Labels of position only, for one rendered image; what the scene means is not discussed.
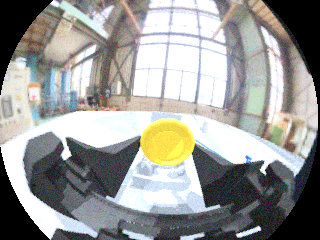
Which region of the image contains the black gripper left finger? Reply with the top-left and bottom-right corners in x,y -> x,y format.
64,135 -> 141,199

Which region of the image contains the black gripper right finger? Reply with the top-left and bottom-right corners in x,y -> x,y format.
191,144 -> 265,208

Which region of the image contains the yellow plate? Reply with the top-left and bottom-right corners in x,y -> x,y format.
140,119 -> 196,167

